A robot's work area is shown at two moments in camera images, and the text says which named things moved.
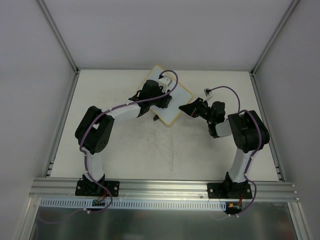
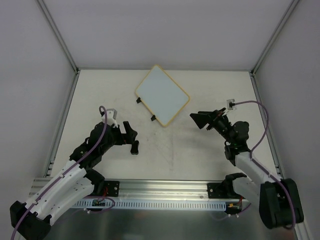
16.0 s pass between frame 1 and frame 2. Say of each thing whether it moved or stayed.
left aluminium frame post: stayed
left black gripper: moved
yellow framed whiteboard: stayed
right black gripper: moved
